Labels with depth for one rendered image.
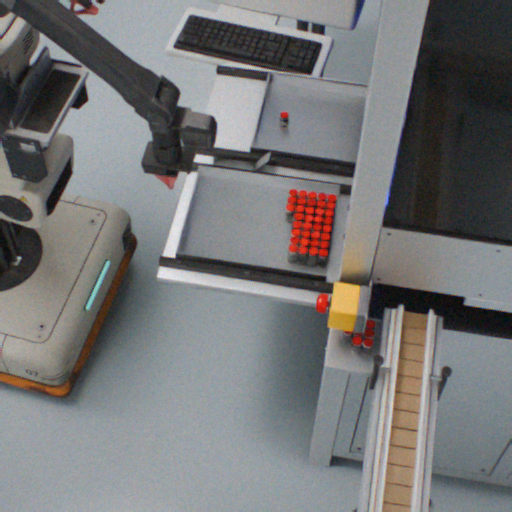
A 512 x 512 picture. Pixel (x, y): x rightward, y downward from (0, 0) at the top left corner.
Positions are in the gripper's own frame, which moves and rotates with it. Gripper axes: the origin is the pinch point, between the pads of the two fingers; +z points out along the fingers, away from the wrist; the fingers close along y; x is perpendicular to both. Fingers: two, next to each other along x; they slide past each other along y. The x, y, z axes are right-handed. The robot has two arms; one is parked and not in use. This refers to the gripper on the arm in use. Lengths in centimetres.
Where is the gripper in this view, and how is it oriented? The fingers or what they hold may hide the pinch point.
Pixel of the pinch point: (171, 184)
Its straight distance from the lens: 190.4
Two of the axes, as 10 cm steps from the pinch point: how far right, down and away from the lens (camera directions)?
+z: 0.0, 5.8, 8.1
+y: 9.8, 1.5, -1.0
